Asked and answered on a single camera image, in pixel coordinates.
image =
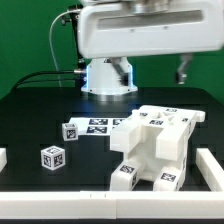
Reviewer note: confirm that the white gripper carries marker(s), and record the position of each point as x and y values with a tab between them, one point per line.
150	27

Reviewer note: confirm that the long chair side piece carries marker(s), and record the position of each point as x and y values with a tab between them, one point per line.
142	125
180	133

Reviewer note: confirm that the white chair seat block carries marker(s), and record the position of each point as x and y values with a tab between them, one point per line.
144	154

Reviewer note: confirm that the small tagged cube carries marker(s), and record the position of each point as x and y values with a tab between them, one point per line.
53	157

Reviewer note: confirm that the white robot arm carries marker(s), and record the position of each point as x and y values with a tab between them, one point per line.
102	78

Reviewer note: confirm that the small white tagged block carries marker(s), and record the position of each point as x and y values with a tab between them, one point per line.
69	131

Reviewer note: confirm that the white left border block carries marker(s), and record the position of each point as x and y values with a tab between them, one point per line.
3	158

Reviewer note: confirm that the flat white tagged base plate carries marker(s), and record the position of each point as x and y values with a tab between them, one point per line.
95	126

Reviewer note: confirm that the black camera stand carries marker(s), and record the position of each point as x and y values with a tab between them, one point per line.
72	17

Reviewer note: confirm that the white right border rail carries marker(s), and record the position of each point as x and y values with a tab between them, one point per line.
210	169

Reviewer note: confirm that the white border rail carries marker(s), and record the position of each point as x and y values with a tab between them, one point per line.
210	169
112	205

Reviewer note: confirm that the white front border rail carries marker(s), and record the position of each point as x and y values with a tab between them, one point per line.
112	205

